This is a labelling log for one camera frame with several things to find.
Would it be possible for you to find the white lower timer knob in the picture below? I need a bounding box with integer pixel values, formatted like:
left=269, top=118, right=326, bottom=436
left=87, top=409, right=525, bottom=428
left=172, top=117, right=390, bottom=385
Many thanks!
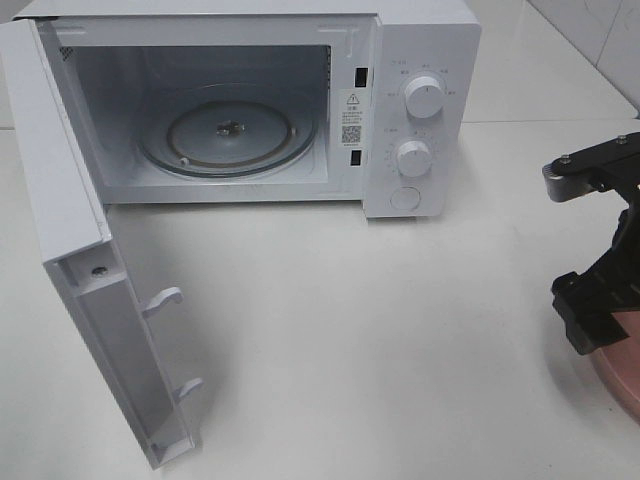
left=396, top=140, right=433, bottom=178

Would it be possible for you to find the white upper power knob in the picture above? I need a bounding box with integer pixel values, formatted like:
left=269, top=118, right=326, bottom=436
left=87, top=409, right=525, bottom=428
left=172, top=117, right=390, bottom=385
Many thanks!
left=402, top=72, right=445, bottom=119

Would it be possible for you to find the white microwave oven body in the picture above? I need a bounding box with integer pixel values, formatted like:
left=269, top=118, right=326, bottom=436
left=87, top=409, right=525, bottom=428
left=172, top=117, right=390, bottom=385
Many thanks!
left=7, top=1, right=481, bottom=218

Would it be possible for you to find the white microwave door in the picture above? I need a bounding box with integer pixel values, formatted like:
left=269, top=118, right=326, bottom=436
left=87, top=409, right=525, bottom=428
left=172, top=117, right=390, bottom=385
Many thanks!
left=1, top=19, right=201, bottom=468

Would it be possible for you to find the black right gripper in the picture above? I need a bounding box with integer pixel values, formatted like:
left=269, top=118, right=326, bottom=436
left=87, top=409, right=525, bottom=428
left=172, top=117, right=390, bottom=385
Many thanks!
left=542, top=132, right=639, bottom=355

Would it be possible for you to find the round white door release button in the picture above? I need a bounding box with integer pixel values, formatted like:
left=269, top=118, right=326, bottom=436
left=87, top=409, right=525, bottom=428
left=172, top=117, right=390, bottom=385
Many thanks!
left=390, top=187, right=421, bottom=211

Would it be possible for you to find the pink round plate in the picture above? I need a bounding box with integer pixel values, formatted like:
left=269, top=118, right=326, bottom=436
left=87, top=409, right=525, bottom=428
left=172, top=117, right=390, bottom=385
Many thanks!
left=591, top=311, right=639, bottom=422

